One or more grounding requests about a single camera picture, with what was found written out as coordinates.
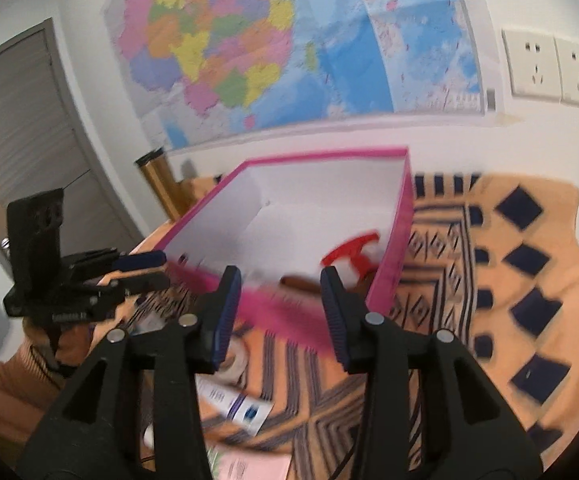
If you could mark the small white tube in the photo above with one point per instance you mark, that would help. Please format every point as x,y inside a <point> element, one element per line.
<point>239,405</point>

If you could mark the colourful wall map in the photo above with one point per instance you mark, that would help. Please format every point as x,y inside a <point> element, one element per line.
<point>279,35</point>

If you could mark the orange patterned blanket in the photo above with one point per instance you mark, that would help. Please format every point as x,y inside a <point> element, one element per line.
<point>494,240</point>

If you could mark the grey door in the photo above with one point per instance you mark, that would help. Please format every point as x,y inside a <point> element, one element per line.
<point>29,125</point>

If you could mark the white wall socket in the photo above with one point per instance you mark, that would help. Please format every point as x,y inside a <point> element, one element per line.
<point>577,74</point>
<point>532,65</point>

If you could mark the pink tube green leaf print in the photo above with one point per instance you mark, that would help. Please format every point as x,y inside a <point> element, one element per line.
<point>254,467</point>

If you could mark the gold metal tumbler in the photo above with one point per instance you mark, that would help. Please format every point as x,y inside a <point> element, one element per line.
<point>159,185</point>

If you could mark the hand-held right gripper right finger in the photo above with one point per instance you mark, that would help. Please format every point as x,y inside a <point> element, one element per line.
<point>342,320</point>

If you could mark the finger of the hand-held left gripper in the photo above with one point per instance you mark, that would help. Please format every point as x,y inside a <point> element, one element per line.
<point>139,282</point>
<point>142,260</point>

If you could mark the brown red spray bottle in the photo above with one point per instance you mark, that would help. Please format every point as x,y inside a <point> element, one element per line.
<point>349,250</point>

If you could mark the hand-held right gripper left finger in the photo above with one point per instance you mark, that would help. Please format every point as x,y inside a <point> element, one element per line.
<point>222,320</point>

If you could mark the pink cardboard box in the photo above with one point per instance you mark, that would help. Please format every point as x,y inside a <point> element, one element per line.
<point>294,225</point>

